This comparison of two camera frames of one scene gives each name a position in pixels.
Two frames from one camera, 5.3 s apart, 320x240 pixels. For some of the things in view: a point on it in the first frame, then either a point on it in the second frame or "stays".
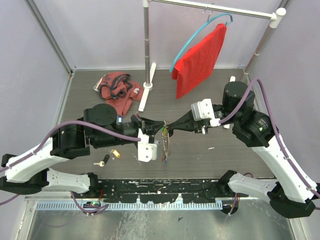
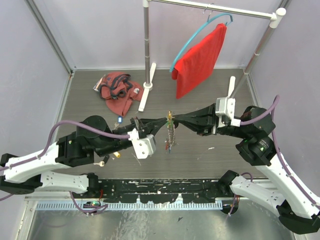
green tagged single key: [162, 129] → [170, 123]
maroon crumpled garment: [117, 88] stays
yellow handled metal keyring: [166, 143] → [171, 141]
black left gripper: [149, 127] stays
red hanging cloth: [197, 66] stays
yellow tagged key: [115, 152] stays
